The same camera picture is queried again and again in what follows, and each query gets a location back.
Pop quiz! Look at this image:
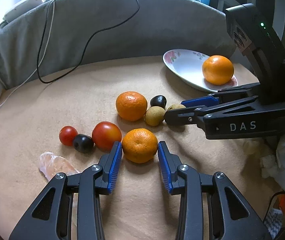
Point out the brown longan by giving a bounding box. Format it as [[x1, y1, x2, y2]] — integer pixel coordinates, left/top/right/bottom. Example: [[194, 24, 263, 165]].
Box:
[[167, 103, 185, 111], [145, 106, 166, 127]]

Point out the dark plum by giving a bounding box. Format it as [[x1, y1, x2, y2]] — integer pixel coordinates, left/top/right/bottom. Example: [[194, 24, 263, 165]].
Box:
[[73, 134, 94, 153], [150, 95, 167, 109]]

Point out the mandarin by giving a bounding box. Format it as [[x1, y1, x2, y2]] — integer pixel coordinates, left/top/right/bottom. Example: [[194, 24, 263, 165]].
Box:
[[116, 91, 148, 121], [122, 128, 158, 164]]

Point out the small red tomato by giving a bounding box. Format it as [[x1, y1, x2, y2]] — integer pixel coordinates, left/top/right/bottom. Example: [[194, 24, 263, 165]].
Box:
[[59, 126, 78, 146]]

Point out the large red tomato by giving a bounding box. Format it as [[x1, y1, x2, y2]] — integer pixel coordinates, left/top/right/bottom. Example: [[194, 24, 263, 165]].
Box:
[[92, 121, 122, 152]]

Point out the large orange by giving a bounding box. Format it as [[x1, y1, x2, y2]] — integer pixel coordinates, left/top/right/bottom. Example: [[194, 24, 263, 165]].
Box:
[[202, 55, 234, 86]]

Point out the striped cloth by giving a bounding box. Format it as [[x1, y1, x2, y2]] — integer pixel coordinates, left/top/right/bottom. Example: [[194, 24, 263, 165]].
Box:
[[264, 208, 283, 239]]

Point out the clear plastic bag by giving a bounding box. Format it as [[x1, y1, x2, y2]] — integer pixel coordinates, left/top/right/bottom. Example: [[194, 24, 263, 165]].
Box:
[[39, 152, 79, 181]]

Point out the white floral plate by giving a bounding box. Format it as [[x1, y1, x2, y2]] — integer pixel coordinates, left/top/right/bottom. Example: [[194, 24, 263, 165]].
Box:
[[162, 49, 238, 93]]

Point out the grey sofa backrest cushion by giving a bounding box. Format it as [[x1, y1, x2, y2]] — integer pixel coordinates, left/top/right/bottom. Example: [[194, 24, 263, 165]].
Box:
[[0, 0, 236, 89]]

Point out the white power adapter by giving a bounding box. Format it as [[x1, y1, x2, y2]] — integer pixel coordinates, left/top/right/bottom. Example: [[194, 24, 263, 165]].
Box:
[[2, 0, 50, 23]]

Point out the black cable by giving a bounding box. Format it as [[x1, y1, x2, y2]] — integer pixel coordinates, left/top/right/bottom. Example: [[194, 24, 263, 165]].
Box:
[[36, 0, 141, 84]]

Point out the white cable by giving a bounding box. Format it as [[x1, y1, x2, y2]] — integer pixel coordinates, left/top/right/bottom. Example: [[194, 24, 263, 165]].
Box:
[[0, 0, 57, 116]]

